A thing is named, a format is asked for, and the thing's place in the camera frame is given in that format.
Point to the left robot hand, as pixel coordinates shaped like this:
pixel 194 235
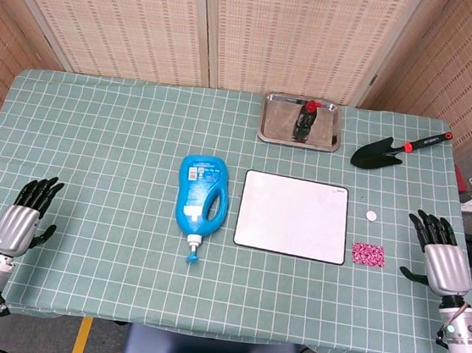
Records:
pixel 14 228

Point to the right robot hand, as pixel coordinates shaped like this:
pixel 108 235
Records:
pixel 447 268

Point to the small white round disc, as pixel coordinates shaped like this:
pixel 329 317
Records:
pixel 371 215

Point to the green checkered tablecloth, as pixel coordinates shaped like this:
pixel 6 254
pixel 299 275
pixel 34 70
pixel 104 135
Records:
pixel 112 179

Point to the black garden trowel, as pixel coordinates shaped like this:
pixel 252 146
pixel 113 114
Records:
pixel 372 156

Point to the white black-edged mouse pad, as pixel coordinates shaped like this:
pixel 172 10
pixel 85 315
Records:
pixel 293 217

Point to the blue detergent pump bottle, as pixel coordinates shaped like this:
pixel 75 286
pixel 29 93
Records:
pixel 199 198

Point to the small black red-capped bottle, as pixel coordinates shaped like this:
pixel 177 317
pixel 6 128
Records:
pixel 304 122

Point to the stainless steel tray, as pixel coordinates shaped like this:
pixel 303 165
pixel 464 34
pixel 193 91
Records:
pixel 280 122

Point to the bamboo folding screen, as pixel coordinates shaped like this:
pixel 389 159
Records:
pixel 130 15

